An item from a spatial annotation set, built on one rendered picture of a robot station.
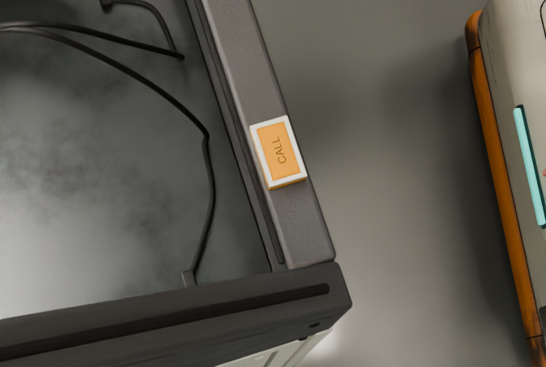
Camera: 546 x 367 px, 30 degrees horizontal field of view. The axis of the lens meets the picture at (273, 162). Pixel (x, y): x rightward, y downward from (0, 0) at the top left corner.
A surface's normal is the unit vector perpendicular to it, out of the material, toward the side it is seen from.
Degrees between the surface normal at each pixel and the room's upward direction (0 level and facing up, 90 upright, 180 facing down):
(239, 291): 43
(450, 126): 0
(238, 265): 0
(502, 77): 90
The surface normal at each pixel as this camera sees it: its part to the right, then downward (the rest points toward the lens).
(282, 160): 0.05, -0.25
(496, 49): -0.99, 0.13
